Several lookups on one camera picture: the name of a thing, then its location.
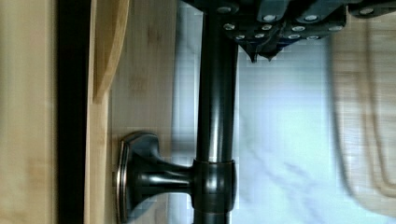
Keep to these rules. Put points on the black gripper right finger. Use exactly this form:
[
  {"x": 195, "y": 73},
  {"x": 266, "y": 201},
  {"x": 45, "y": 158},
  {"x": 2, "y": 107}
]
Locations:
[{"x": 300, "y": 24}]

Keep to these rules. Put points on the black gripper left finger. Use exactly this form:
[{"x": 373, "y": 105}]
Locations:
[{"x": 257, "y": 37}]

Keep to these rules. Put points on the light wooden drawer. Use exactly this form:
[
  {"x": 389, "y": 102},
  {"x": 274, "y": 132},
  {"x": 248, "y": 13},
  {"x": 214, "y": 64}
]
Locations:
[{"x": 130, "y": 89}]

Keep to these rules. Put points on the black metal drawer handle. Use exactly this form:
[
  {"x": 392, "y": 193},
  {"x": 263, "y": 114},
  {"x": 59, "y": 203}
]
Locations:
[{"x": 211, "y": 180}]

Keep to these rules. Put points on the bamboo cutting board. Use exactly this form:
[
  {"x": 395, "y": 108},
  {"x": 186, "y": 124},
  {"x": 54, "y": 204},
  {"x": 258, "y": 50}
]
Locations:
[{"x": 363, "y": 86}]

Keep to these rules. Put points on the light wooden cabinet frame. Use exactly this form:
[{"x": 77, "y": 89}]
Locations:
[{"x": 28, "y": 112}]

